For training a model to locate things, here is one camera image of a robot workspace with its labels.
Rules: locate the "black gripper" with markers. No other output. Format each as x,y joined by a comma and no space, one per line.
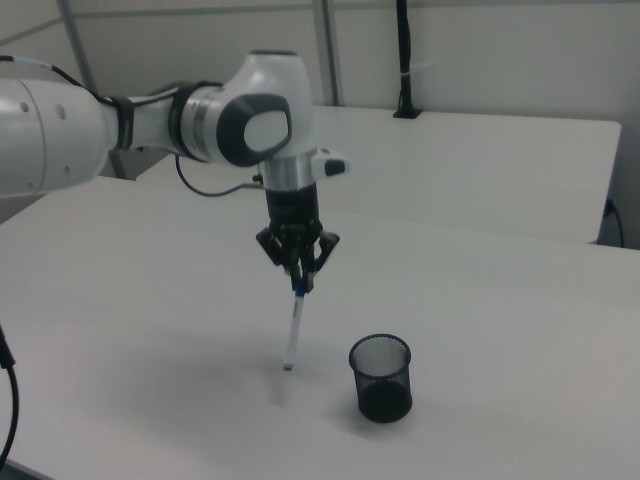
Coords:
292,210

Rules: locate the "white marker with blue cap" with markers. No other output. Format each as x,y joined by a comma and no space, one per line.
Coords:
296,325

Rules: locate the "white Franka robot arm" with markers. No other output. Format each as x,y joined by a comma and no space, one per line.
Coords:
150,125

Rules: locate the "black mesh pen cup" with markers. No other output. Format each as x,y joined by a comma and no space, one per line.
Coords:
382,400

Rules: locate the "white rectangular table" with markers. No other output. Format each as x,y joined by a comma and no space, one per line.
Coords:
450,165

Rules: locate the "black pole with clamp base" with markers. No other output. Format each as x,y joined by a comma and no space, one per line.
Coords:
406,45

